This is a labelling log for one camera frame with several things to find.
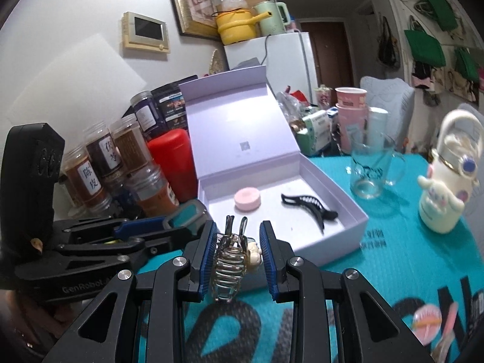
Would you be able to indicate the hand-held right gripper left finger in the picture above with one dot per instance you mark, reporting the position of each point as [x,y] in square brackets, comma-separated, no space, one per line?
[208,261]

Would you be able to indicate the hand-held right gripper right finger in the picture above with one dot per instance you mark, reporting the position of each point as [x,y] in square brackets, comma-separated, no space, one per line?
[266,261]

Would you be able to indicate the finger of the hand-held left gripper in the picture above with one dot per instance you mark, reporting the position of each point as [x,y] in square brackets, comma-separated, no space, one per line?
[140,227]
[151,244]

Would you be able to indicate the gold metal hair claw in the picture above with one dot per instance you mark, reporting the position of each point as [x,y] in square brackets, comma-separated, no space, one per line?
[227,268]

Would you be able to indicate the pink round compact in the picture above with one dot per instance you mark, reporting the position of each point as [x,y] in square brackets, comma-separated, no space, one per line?
[247,198]

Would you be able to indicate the black hair claw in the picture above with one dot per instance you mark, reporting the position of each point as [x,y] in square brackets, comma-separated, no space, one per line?
[308,206]

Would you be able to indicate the lilac gift box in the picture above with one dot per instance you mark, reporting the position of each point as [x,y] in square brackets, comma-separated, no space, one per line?
[242,128]

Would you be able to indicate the person's left hand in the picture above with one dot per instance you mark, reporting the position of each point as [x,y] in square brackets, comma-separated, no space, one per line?
[56,314]

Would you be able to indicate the clear brown spice jar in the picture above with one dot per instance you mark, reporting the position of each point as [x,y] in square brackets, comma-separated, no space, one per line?
[130,143]
[155,193]

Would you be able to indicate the white label spice jar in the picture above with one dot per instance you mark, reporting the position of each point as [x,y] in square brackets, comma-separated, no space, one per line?
[89,181]
[106,151]

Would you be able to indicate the red canister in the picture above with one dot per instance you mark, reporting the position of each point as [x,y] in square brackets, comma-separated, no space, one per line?
[174,162]

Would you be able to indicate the white foam board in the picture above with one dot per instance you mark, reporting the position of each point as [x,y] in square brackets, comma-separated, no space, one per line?
[75,79]

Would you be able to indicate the dark purple jar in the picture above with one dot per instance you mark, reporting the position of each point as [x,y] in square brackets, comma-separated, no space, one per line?
[147,111]

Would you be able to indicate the black snack pouch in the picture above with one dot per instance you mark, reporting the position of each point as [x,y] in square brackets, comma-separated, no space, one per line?
[172,106]

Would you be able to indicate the teal bubble mat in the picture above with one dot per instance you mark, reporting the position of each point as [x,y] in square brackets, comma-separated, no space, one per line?
[397,257]

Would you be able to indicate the clear glass mug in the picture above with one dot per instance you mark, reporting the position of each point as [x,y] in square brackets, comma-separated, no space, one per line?
[368,174]

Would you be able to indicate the green white carton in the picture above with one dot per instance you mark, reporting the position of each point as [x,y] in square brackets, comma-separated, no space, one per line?
[315,130]

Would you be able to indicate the clear plastic bag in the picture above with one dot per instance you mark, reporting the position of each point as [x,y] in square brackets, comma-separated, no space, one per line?
[293,106]

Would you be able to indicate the round pink striped badge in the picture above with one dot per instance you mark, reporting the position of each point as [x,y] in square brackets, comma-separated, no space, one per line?
[428,317]

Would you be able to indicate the white tumbler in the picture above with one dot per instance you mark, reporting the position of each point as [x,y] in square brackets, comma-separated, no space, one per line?
[378,124]

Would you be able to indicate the woven straw fan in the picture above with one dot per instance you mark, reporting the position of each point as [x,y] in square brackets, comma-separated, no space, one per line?
[217,62]

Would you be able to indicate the cream cartoon water bottle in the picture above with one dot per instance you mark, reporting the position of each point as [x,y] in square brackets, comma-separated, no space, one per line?
[442,196]

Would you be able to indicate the pink hair clip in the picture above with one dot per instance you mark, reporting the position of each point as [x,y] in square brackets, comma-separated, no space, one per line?
[448,325]

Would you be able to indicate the white fridge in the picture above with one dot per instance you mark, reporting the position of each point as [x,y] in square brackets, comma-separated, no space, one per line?
[287,60]

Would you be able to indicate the brown door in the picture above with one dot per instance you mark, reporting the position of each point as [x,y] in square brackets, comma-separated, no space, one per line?
[332,55]

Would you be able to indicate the yellow pot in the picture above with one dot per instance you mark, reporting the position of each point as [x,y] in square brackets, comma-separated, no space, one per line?
[236,28]

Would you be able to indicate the framed picture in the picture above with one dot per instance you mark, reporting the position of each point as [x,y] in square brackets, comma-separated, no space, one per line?
[193,2]

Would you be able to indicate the pale green kettle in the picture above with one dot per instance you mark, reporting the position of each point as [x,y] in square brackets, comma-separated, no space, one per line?
[272,19]

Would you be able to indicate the black pink tote bag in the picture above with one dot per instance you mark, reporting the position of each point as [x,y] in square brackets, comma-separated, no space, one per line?
[421,73]

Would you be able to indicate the dark hanging bag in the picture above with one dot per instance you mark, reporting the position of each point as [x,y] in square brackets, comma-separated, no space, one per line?
[389,49]

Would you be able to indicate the green tote bag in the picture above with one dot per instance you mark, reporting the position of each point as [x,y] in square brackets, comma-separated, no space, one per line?
[425,47]
[467,66]
[440,7]

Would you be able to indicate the wall intercom panel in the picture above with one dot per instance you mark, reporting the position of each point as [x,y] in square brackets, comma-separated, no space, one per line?
[145,32]

